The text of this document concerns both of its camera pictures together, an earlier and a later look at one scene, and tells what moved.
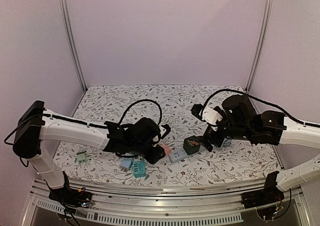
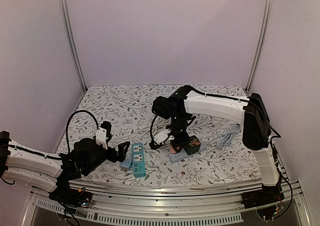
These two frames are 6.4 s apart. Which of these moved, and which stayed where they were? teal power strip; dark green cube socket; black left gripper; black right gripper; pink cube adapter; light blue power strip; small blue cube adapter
Moved: black right gripper; black left gripper; pink cube adapter
Stayed: small blue cube adapter; dark green cube socket; teal power strip; light blue power strip
